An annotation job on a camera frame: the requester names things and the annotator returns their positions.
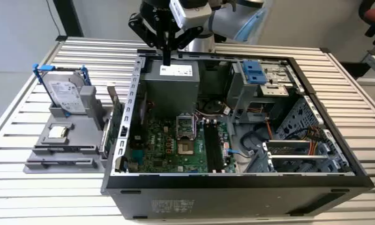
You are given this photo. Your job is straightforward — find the CPU socket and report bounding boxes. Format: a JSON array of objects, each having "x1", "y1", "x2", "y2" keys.
[{"x1": 176, "y1": 139, "x2": 198, "y2": 156}]

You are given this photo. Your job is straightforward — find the hard disk in blue carrier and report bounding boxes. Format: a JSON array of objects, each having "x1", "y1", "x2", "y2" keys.
[{"x1": 32, "y1": 63, "x2": 92, "y2": 117}]

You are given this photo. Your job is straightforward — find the blue plastic drive bracket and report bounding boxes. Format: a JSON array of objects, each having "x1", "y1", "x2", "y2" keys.
[{"x1": 242, "y1": 60, "x2": 264, "y2": 84}]

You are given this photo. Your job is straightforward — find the silver disk bay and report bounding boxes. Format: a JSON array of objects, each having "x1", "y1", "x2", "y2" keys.
[{"x1": 246, "y1": 138, "x2": 347, "y2": 174}]

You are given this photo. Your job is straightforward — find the grey power supply unit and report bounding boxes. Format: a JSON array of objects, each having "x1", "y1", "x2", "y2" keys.
[{"x1": 139, "y1": 58, "x2": 202, "y2": 118}]

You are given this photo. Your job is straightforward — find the grey parts rack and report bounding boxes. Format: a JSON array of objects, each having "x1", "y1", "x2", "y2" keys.
[{"x1": 23, "y1": 85, "x2": 113, "y2": 174}]

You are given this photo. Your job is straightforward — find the grey ribbon cable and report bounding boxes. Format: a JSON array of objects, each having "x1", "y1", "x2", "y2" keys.
[{"x1": 194, "y1": 108, "x2": 227, "y2": 118}]

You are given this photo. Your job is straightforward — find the black RAM slot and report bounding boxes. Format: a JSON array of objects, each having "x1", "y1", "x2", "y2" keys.
[
  {"x1": 203, "y1": 120, "x2": 215, "y2": 173},
  {"x1": 214, "y1": 120, "x2": 226, "y2": 173},
  {"x1": 210, "y1": 120, "x2": 222, "y2": 173},
  {"x1": 207, "y1": 120, "x2": 218, "y2": 173}
]

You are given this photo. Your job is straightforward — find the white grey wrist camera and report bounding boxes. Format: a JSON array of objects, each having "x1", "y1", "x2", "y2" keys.
[{"x1": 170, "y1": 0, "x2": 214, "y2": 29}]

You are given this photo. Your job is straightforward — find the green graphics card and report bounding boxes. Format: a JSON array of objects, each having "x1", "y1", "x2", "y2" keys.
[{"x1": 100, "y1": 85, "x2": 127, "y2": 160}]

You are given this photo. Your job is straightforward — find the silver drive cage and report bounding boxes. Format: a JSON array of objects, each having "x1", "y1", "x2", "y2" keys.
[{"x1": 227, "y1": 60, "x2": 303, "y2": 124}]

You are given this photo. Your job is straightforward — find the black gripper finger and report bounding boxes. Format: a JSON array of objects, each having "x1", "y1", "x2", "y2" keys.
[
  {"x1": 128, "y1": 13, "x2": 167, "y2": 66},
  {"x1": 167, "y1": 26, "x2": 204, "y2": 66}
]

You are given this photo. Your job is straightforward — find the black looped cable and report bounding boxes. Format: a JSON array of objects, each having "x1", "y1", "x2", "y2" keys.
[{"x1": 239, "y1": 130, "x2": 266, "y2": 155}]

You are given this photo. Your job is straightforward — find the silver CPU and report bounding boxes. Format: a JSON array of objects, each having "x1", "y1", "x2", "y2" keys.
[{"x1": 48, "y1": 126, "x2": 67, "y2": 139}]

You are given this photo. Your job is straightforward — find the black upright post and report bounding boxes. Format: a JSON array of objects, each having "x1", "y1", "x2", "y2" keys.
[{"x1": 52, "y1": 0, "x2": 84, "y2": 38}]

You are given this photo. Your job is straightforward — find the metal socket cover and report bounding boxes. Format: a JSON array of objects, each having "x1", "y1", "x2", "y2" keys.
[{"x1": 176, "y1": 113, "x2": 198, "y2": 139}]

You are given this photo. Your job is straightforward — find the thin black wall cable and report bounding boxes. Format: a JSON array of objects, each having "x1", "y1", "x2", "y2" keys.
[{"x1": 45, "y1": 0, "x2": 65, "y2": 36}]

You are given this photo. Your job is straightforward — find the black open PC case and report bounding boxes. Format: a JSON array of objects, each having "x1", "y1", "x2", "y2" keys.
[{"x1": 100, "y1": 48, "x2": 375, "y2": 221}]

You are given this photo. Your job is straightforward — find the coloured wire bundle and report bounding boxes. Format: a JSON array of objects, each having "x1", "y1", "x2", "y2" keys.
[{"x1": 304, "y1": 126, "x2": 322, "y2": 157}]

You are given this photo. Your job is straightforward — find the round black component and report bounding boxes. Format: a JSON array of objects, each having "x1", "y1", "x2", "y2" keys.
[{"x1": 203, "y1": 99, "x2": 223, "y2": 116}]

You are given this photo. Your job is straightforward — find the thin orange wire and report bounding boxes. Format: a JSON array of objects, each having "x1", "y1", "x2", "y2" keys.
[{"x1": 264, "y1": 117, "x2": 274, "y2": 142}]

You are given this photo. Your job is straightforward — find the green motherboard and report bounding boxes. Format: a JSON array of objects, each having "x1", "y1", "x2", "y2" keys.
[{"x1": 128, "y1": 114, "x2": 238, "y2": 174}]

